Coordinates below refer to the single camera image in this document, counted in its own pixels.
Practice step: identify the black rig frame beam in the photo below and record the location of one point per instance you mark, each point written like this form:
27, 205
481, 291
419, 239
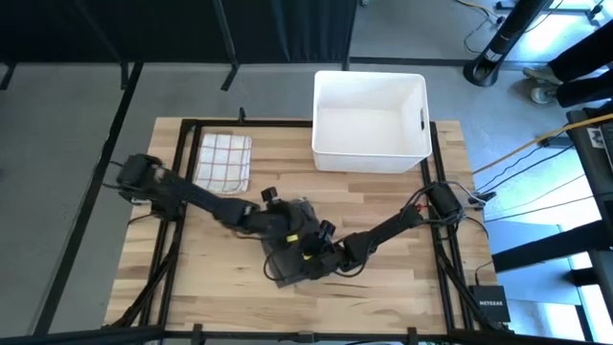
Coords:
551, 246
72, 338
74, 239

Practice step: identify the grey towel with white checks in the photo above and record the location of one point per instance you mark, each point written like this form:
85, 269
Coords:
285, 268

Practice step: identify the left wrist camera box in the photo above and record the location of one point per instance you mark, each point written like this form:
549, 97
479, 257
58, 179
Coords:
285, 213

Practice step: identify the black floor bar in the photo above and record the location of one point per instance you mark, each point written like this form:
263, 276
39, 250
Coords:
383, 61

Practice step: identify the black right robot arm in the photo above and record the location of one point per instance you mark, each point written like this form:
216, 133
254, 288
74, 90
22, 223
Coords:
383, 230

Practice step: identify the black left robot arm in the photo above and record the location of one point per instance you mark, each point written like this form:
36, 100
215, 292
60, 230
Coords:
211, 203

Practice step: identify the white perforated laundry basket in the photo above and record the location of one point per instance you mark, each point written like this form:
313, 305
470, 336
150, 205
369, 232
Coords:
369, 124

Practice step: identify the black Netgear network switch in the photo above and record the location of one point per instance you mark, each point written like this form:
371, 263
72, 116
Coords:
491, 304

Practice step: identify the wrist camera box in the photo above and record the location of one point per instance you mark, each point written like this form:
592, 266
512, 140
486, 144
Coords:
316, 242
285, 213

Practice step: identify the person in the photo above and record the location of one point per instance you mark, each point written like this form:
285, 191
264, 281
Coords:
584, 57

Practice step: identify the white towel with red checks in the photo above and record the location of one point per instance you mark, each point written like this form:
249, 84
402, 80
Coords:
222, 158

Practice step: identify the black folding screen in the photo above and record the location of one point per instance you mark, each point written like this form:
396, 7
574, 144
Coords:
167, 29

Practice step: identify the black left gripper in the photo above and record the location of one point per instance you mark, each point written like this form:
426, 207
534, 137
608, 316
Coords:
273, 225

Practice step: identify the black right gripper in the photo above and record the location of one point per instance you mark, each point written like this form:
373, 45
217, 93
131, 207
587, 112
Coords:
330, 263

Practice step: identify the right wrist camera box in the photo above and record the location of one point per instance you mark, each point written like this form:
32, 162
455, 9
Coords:
316, 242

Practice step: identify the black equipment cart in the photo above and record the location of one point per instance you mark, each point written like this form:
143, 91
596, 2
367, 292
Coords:
591, 158

